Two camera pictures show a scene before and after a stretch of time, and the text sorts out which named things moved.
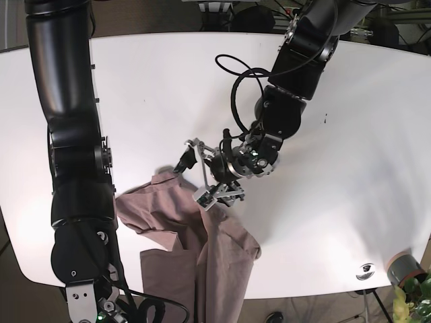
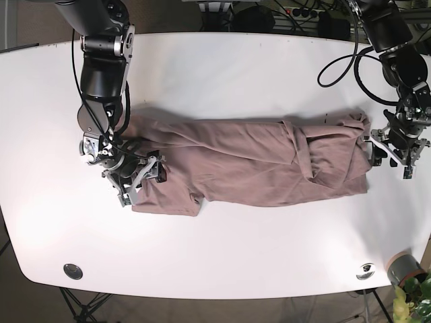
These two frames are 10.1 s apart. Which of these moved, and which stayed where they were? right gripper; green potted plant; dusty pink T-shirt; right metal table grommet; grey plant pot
Moved: dusty pink T-shirt; right gripper
Stayed: right metal table grommet; green potted plant; grey plant pot
